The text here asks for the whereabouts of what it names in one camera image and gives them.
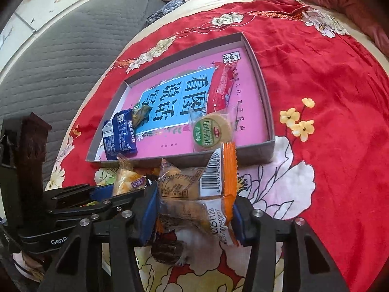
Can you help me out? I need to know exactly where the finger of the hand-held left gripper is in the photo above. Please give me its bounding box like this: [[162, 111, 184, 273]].
[[49, 189, 145, 222], [45, 184, 117, 207]]

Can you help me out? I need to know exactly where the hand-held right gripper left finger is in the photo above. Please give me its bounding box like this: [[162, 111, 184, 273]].
[[38, 185, 159, 292]]

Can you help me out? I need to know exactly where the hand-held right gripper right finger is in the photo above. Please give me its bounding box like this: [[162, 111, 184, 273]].
[[232, 199, 348, 292]]

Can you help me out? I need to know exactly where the clear pastry packet purple label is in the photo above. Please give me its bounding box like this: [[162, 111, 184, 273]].
[[112, 155, 149, 197]]

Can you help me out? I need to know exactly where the orange white cake packet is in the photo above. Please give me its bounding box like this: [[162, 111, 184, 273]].
[[156, 141, 240, 247]]

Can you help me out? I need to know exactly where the blue snack packet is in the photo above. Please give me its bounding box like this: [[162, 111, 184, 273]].
[[101, 109, 139, 160]]

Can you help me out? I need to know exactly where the grey shallow box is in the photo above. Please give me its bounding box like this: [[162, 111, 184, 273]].
[[85, 31, 275, 166]]

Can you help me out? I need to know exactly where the round biscuit packet green label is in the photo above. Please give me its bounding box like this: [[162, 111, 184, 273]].
[[188, 108, 238, 153]]

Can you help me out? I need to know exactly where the red sausage packet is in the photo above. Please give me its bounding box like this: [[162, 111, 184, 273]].
[[207, 61, 239, 113]]

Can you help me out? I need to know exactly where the pink book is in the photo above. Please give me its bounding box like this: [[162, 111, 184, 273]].
[[97, 56, 271, 160]]

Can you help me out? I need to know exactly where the grey quilted cushion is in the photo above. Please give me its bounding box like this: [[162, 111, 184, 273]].
[[0, 0, 168, 186]]

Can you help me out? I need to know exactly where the red floral blanket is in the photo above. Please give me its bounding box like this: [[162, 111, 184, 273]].
[[45, 0, 389, 292]]

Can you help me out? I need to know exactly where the dark patterned cloth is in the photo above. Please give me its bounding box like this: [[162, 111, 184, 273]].
[[145, 0, 186, 27]]

